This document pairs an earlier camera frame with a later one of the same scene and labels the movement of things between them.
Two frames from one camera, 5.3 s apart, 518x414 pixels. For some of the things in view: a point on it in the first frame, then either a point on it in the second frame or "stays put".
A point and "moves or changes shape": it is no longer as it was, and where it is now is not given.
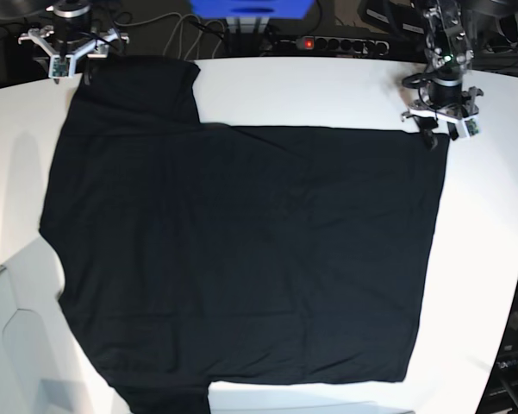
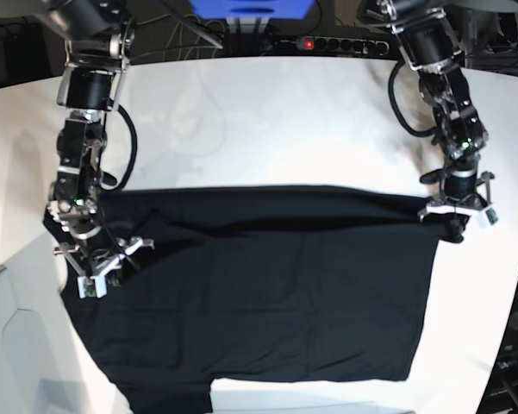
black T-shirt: x=190 y=253 moves or changes shape
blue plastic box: x=252 y=9 stays put
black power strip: x=349 y=46 stays put
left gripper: x=72 y=34 → x=102 y=261
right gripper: x=446 y=101 → x=462 y=196
